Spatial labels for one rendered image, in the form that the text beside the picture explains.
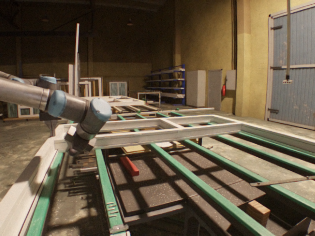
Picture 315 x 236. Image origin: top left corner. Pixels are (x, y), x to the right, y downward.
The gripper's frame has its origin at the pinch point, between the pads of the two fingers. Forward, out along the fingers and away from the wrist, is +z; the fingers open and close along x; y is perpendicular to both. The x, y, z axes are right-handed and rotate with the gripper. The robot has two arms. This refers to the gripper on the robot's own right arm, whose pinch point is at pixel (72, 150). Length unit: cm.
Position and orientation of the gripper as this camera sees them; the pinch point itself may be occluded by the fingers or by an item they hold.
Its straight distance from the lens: 93.2
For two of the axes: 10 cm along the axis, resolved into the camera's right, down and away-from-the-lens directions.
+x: -7.8, -4.9, -3.8
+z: -6.2, 5.9, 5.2
